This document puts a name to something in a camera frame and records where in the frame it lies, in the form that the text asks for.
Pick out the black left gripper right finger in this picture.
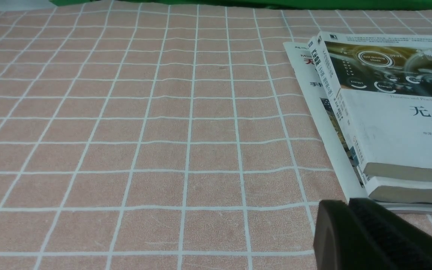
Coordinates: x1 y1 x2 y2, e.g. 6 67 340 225
348 198 432 270

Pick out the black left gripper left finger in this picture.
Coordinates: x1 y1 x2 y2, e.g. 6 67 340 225
313 200 396 270

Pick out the middle white book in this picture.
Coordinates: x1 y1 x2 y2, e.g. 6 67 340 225
308 36 432 204

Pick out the top white self-driving book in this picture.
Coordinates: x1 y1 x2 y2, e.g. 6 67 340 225
316 31 432 184

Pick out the bottom thin white magazine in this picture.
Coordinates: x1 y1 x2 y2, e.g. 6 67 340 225
283 42 432 214

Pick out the pink checkered tablecloth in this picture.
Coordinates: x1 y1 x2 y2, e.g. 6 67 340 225
0 0 432 270

